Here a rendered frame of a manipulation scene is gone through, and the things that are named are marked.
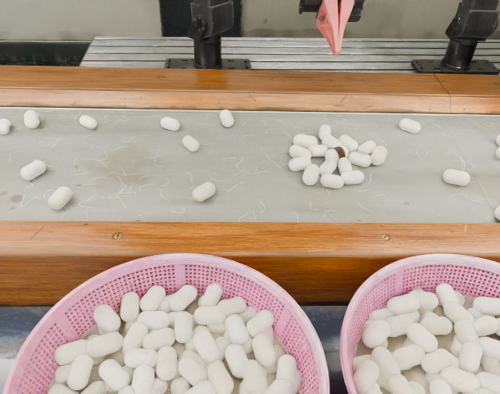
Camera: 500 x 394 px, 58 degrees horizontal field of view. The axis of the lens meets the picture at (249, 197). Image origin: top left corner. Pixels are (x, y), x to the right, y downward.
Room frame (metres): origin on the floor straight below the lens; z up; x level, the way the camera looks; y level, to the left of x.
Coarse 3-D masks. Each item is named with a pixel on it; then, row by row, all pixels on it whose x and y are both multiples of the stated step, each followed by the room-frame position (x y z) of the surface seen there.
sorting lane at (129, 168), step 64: (64, 128) 0.61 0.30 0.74; (128, 128) 0.62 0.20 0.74; (192, 128) 0.63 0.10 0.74; (256, 128) 0.64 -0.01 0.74; (384, 128) 0.66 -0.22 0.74; (448, 128) 0.67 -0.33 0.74; (0, 192) 0.45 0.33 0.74; (128, 192) 0.46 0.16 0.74; (256, 192) 0.47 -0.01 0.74; (320, 192) 0.48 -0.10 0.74; (384, 192) 0.49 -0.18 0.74; (448, 192) 0.49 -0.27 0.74
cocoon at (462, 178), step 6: (444, 174) 0.52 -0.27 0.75; (450, 174) 0.51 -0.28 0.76; (456, 174) 0.51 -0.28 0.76; (462, 174) 0.51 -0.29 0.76; (468, 174) 0.51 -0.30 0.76; (444, 180) 0.51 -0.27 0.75; (450, 180) 0.51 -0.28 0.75; (456, 180) 0.51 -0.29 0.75; (462, 180) 0.50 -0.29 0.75; (468, 180) 0.51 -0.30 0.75
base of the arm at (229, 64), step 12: (216, 36) 1.01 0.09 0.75; (204, 48) 0.98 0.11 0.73; (216, 48) 0.99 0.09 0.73; (168, 60) 1.03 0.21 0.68; (180, 60) 1.03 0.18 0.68; (192, 60) 1.03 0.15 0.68; (204, 60) 0.98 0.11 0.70; (216, 60) 0.99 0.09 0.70; (228, 60) 1.04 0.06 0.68; (240, 60) 1.04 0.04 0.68
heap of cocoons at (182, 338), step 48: (192, 288) 0.30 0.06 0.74; (96, 336) 0.25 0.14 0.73; (144, 336) 0.25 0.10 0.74; (192, 336) 0.25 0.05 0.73; (240, 336) 0.25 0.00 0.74; (96, 384) 0.20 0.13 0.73; (144, 384) 0.20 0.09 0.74; (192, 384) 0.20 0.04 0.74; (240, 384) 0.21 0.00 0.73; (288, 384) 0.20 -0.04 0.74
